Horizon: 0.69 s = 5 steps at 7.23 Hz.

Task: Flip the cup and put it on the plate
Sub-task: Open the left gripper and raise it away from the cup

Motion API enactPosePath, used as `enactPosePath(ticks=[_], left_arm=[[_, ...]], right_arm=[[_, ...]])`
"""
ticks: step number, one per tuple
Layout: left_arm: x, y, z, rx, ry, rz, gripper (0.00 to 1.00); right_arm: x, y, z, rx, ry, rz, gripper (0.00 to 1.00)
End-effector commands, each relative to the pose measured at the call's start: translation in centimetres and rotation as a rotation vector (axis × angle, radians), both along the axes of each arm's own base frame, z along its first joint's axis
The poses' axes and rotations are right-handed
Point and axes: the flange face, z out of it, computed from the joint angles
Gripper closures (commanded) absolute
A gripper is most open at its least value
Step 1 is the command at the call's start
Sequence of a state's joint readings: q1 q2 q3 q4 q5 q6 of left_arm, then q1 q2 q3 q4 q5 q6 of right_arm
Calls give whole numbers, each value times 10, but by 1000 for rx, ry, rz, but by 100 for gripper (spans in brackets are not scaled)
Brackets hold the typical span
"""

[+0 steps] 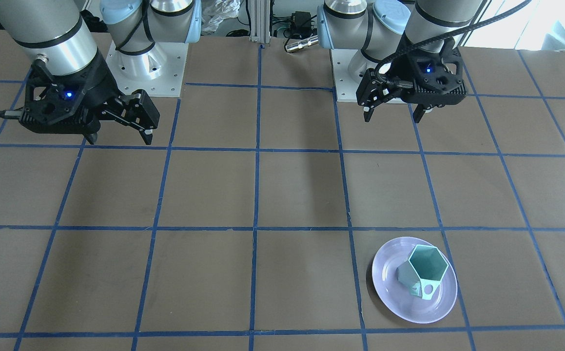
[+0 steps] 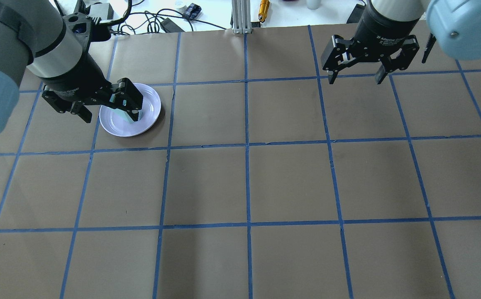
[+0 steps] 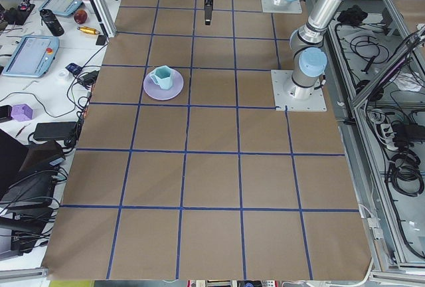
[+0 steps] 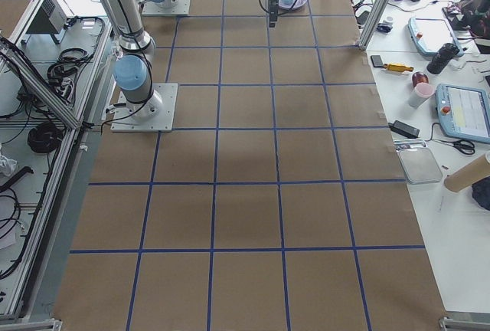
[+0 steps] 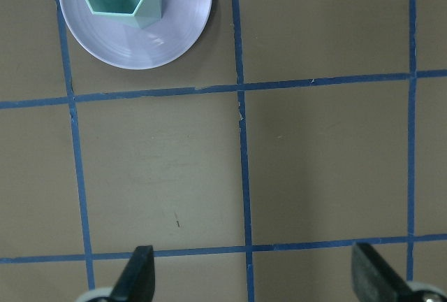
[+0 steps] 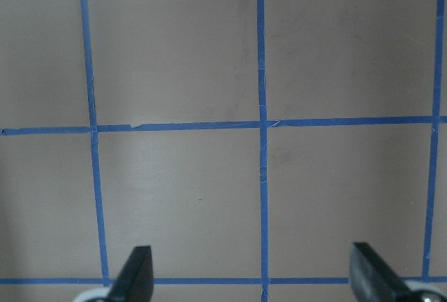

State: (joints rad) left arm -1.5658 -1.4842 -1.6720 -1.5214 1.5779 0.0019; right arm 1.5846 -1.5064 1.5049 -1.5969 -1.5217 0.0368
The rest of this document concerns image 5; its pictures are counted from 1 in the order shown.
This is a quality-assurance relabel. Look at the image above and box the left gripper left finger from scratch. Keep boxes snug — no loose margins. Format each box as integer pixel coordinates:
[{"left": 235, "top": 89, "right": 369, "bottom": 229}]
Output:
[{"left": 108, "top": 245, "right": 155, "bottom": 302}]

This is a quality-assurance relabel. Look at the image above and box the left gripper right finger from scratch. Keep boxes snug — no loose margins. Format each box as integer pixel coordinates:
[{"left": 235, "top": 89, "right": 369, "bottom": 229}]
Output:
[{"left": 351, "top": 243, "right": 423, "bottom": 302}]

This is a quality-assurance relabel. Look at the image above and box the lavender round plate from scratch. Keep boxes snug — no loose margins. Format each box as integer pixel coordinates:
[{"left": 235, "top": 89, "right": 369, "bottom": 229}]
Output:
[{"left": 59, "top": 0, "right": 212, "bottom": 70}]

